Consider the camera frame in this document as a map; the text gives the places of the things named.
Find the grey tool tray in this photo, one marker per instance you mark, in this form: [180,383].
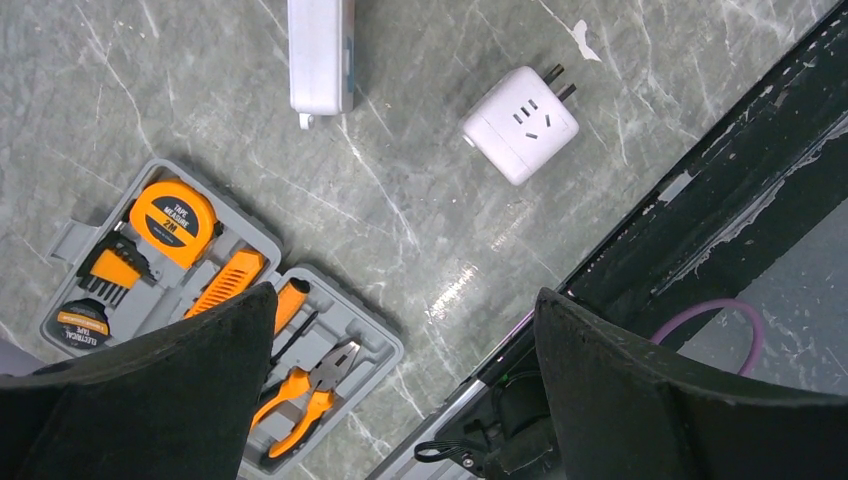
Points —
[175,246]

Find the white power strip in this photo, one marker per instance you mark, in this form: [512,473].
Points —
[321,58]

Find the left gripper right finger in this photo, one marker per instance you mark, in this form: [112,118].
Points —
[625,408]

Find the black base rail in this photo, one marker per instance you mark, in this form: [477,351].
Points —
[677,270]

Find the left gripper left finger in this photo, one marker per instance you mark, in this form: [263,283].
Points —
[176,403]

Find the white cube socket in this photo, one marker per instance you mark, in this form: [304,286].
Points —
[521,122]

